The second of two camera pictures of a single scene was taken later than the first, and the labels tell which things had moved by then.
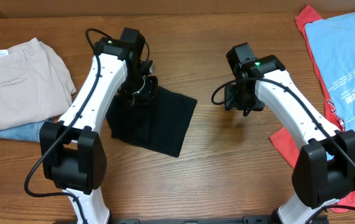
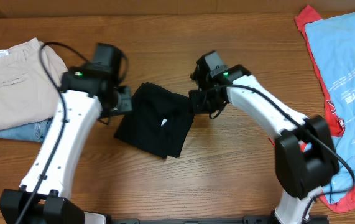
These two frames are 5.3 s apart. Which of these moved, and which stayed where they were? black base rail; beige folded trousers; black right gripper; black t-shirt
Moved: black right gripper
Stayed: beige folded trousers; black base rail; black t-shirt
